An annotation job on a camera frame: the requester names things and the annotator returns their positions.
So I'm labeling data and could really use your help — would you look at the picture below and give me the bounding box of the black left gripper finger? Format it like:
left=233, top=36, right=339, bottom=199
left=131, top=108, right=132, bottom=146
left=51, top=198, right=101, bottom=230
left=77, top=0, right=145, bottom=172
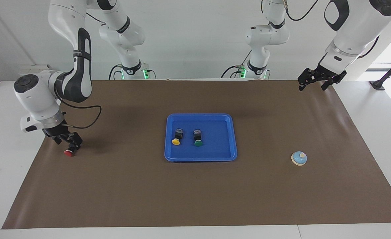
left=321, top=77, right=336, bottom=91
left=297, top=68, right=312, bottom=91

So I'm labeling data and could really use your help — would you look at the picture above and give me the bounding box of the light blue desk bell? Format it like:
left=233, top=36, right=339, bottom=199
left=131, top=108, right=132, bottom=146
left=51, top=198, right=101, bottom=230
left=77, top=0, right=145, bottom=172
left=291, top=151, right=308, bottom=166

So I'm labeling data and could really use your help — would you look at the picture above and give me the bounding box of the yellow push button switch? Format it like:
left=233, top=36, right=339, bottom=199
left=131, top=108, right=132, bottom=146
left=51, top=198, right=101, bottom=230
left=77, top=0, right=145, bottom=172
left=171, top=128, right=184, bottom=146

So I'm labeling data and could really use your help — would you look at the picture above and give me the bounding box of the blue plastic tray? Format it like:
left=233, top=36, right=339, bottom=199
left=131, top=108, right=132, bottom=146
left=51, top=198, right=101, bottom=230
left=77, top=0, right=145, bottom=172
left=164, top=113, right=238, bottom=162

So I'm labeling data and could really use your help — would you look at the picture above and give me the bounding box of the black slanted stand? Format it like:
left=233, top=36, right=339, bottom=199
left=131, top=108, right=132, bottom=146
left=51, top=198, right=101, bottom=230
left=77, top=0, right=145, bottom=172
left=369, top=53, right=391, bottom=90

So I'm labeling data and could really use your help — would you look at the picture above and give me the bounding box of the brown table mat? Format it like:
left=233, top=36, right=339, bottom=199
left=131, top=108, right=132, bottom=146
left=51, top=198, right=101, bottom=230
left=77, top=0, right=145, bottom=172
left=2, top=80, right=391, bottom=229

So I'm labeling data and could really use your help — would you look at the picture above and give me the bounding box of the black right arm base cable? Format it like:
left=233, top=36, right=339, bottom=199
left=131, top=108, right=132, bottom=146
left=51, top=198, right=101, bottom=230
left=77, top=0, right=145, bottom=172
left=108, top=64, right=156, bottom=80

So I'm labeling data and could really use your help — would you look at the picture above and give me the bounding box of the black arm base cable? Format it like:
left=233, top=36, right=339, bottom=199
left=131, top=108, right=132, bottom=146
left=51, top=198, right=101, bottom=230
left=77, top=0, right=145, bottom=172
left=108, top=64, right=156, bottom=80
left=221, top=50, right=253, bottom=79

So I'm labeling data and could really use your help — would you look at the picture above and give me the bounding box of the black left arm base cable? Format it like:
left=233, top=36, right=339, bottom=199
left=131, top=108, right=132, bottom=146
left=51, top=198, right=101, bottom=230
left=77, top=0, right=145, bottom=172
left=221, top=50, right=253, bottom=79

